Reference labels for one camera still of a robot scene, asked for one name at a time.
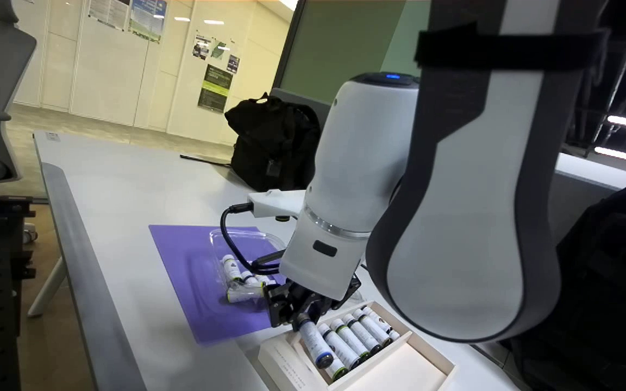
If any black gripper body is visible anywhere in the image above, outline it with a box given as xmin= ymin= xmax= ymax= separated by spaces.
xmin=262 ymin=275 xmax=362 ymax=322

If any purple mat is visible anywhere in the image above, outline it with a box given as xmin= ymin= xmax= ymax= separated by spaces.
xmin=145 ymin=221 xmax=302 ymax=347

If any clear plastic container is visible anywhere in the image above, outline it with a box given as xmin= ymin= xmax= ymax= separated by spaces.
xmin=202 ymin=226 xmax=290 ymax=306

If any black duffel bag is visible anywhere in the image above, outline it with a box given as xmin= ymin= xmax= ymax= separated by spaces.
xmin=223 ymin=93 xmax=325 ymax=194

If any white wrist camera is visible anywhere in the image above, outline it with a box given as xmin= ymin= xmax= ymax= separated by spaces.
xmin=245 ymin=188 xmax=309 ymax=225

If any green black wall poster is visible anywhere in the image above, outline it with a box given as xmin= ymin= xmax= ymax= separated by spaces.
xmin=195 ymin=64 xmax=234 ymax=115

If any blue white wall poster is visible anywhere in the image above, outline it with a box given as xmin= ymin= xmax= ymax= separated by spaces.
xmin=127 ymin=0 xmax=170 ymax=44

